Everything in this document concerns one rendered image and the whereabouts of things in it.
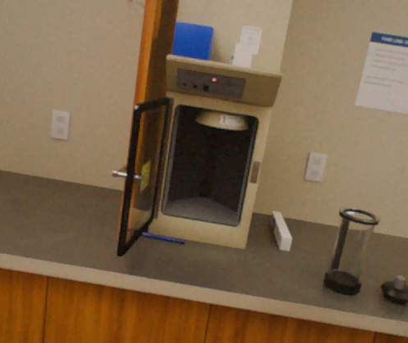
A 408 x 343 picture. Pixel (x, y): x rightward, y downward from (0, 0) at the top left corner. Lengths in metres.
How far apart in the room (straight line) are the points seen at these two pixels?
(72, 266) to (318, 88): 1.13
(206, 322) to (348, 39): 1.15
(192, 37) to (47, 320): 0.88
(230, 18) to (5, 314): 1.05
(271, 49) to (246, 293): 0.69
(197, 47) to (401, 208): 1.14
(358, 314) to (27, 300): 0.90
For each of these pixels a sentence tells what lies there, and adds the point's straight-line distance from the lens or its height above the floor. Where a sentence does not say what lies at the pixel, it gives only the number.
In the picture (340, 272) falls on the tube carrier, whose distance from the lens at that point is 1.39.
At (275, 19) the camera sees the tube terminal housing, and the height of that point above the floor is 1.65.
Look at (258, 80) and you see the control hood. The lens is 1.32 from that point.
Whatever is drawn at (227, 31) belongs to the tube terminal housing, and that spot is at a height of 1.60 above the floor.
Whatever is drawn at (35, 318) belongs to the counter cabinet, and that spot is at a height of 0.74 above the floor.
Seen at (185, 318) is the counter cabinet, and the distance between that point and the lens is 1.35.
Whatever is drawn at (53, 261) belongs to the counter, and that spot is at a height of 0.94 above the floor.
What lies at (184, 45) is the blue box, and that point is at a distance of 1.31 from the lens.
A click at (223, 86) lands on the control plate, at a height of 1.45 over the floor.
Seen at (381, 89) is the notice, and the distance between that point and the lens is 1.94.
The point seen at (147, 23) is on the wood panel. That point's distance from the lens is 1.35.
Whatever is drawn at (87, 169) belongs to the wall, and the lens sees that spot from 1.99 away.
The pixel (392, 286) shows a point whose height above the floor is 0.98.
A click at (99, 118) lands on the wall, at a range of 1.93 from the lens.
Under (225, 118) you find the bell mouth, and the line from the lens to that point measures 1.45.
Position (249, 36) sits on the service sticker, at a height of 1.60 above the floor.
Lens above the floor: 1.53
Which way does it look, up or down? 14 degrees down
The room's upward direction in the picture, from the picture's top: 9 degrees clockwise
